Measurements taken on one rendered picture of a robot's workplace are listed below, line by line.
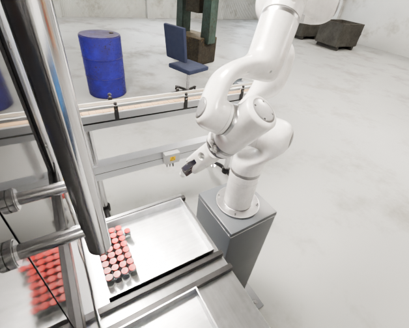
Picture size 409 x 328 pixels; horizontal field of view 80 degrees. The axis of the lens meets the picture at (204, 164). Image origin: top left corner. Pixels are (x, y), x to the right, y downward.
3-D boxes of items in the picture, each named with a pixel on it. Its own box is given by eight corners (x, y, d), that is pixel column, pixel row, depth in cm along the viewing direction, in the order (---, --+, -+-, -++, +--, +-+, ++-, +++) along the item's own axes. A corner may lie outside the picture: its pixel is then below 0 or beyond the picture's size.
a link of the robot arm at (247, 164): (236, 157, 102) (247, 103, 87) (280, 171, 97) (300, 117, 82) (226, 173, 93) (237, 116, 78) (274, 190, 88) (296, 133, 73)
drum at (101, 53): (122, 84, 416) (115, 28, 364) (131, 97, 379) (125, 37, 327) (86, 86, 392) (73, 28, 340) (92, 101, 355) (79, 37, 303)
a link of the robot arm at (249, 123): (208, 146, 57) (240, 159, 61) (246, 116, 47) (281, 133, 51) (210, 118, 61) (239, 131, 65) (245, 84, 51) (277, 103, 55)
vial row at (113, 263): (116, 286, 73) (114, 278, 70) (102, 239, 84) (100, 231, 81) (123, 282, 74) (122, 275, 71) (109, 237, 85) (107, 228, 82)
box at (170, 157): (165, 165, 186) (165, 155, 180) (163, 161, 189) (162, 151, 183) (180, 161, 191) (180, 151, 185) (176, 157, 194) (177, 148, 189)
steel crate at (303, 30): (283, 34, 937) (289, 13, 894) (301, 34, 984) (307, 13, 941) (300, 40, 884) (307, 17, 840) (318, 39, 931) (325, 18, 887)
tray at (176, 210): (110, 304, 69) (108, 298, 67) (92, 233, 86) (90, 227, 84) (212, 254, 84) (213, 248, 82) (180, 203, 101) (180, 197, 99)
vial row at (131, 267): (131, 279, 75) (129, 271, 72) (116, 234, 86) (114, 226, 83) (138, 276, 76) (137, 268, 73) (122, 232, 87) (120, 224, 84)
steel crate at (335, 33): (312, 44, 846) (320, 18, 798) (332, 43, 897) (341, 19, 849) (335, 51, 787) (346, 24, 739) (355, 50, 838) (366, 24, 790)
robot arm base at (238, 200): (240, 182, 118) (248, 151, 106) (267, 209, 106) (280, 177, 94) (207, 194, 109) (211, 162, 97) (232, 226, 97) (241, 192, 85)
